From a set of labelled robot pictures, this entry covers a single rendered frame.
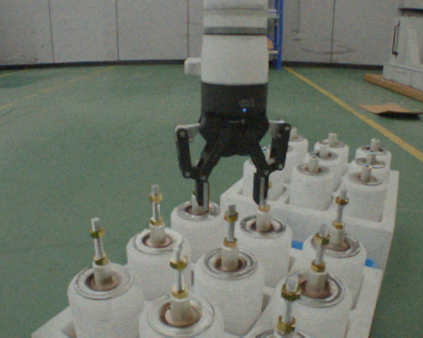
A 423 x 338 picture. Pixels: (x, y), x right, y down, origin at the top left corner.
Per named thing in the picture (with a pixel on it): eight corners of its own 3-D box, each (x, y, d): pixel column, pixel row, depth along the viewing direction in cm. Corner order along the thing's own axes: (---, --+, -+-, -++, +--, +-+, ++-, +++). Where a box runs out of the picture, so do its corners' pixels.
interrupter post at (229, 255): (222, 260, 52) (223, 238, 51) (239, 261, 52) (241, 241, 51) (218, 269, 50) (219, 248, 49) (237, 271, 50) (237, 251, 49)
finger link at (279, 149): (284, 122, 44) (270, 169, 46) (297, 125, 45) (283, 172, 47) (275, 117, 47) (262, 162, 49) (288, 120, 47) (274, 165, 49)
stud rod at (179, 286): (184, 308, 40) (182, 250, 38) (175, 307, 40) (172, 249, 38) (185, 303, 41) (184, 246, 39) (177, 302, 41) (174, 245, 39)
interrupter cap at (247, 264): (209, 247, 55) (209, 243, 55) (261, 254, 54) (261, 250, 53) (194, 277, 49) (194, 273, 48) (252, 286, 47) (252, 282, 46)
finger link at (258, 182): (259, 178, 46) (258, 206, 48) (265, 178, 47) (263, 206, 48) (253, 172, 48) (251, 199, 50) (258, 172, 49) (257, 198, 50)
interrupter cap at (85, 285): (66, 300, 44) (65, 296, 43) (84, 265, 51) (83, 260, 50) (127, 304, 43) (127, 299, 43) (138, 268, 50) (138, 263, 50)
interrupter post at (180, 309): (189, 325, 40) (188, 302, 39) (168, 322, 41) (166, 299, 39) (193, 311, 42) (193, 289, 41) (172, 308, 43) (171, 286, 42)
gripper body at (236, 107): (205, 79, 38) (205, 167, 41) (282, 77, 40) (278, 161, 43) (191, 71, 45) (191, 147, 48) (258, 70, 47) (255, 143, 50)
